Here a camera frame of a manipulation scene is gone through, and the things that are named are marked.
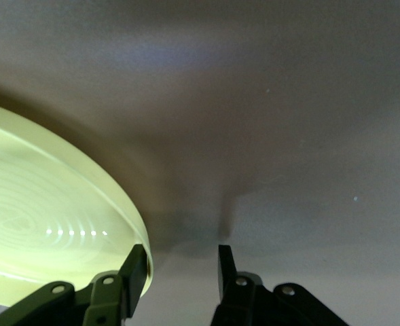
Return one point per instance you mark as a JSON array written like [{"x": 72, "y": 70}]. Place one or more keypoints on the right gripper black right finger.
[{"x": 227, "y": 275}]

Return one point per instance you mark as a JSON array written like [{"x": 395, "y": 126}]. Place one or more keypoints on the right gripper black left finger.
[{"x": 133, "y": 282}]

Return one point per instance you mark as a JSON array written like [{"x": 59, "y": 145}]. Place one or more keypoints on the yellow round plate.
[{"x": 50, "y": 203}]

